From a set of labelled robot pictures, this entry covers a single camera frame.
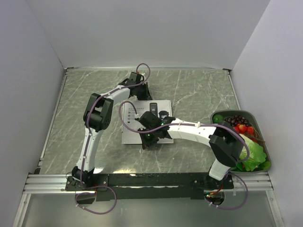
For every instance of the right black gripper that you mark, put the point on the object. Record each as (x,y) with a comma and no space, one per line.
(146,143)

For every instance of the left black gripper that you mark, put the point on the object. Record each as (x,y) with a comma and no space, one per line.
(147,96)

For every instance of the white hair clipper kit box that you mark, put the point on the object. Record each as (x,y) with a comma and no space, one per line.
(148,114)

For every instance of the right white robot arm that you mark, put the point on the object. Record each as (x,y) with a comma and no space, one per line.
(228,146)

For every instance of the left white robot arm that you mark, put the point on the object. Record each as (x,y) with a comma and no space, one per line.
(97,118)

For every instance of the fake green lime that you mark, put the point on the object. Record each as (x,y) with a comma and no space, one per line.
(217,118)

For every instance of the fake dark grapes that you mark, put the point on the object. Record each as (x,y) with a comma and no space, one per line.
(236,120)

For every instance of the fake green lettuce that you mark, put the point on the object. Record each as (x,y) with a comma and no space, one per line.
(257,160)

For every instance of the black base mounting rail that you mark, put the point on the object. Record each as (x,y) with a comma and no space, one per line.
(149,185)

